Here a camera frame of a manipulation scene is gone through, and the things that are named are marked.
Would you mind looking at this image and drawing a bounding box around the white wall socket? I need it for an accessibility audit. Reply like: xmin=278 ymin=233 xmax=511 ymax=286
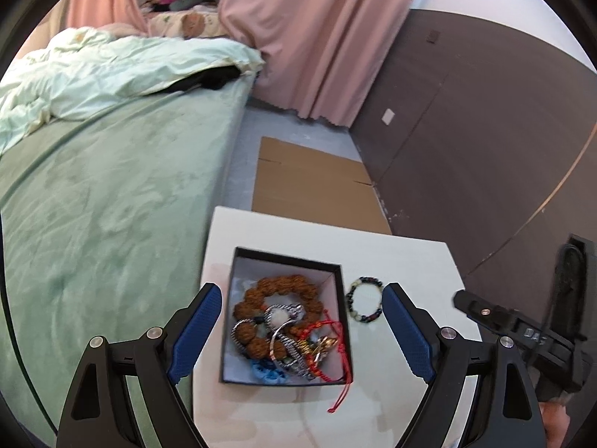
xmin=381 ymin=108 xmax=395 ymax=125

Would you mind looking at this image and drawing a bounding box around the blue braided bracelet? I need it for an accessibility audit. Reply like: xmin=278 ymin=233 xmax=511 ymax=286
xmin=249 ymin=359 xmax=291 ymax=385

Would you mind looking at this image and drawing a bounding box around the white side table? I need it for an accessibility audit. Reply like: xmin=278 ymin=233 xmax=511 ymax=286
xmin=192 ymin=207 xmax=479 ymax=447

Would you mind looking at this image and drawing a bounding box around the pink curtain right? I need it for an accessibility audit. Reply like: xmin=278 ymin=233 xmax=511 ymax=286
xmin=219 ymin=0 xmax=413 ymax=127

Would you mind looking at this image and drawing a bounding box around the flattened brown cardboard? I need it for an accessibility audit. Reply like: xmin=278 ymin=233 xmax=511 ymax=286
xmin=252 ymin=137 xmax=392 ymax=235

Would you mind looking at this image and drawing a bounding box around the dark wall switch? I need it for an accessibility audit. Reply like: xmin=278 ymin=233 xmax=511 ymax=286
xmin=427 ymin=30 xmax=440 ymax=44

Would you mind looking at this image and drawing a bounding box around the pale green duvet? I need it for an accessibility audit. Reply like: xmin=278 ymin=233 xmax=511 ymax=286
xmin=1 ymin=27 xmax=264 ymax=153

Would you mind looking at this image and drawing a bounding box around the bear print pillow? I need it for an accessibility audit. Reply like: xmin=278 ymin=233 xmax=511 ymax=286
xmin=148 ymin=10 xmax=228 ymax=40

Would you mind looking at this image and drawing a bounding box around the pink curtain left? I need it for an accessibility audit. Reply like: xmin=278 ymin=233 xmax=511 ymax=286
xmin=66 ymin=0 xmax=147 ymax=34

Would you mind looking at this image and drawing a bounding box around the green velvet bed cover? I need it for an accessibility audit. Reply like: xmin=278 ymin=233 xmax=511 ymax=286
xmin=1 ymin=76 xmax=253 ymax=445

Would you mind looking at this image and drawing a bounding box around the silver chain bracelet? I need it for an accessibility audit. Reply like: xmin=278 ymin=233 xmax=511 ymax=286
xmin=231 ymin=302 xmax=339 ymax=382

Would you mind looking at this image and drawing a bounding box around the brown rudraksha bead bracelet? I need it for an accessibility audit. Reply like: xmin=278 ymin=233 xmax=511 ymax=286
xmin=232 ymin=274 xmax=325 ymax=361

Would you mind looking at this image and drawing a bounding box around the red string bracelet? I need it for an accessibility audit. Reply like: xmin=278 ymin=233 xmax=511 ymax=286
xmin=297 ymin=309 xmax=352 ymax=414

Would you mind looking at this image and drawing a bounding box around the dark beaded bracelet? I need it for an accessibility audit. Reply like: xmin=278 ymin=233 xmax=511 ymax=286
xmin=345 ymin=275 xmax=386 ymax=326

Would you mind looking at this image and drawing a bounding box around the pink curtain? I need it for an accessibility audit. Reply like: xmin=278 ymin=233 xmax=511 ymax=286
xmin=219 ymin=0 xmax=413 ymax=127
xmin=66 ymin=0 xmax=147 ymax=34

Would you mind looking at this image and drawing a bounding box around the black square jewelry box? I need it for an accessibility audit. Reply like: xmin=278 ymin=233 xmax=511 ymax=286
xmin=221 ymin=247 xmax=352 ymax=387

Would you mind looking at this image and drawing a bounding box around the person's right hand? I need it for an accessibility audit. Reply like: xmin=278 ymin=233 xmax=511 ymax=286
xmin=539 ymin=398 xmax=571 ymax=448

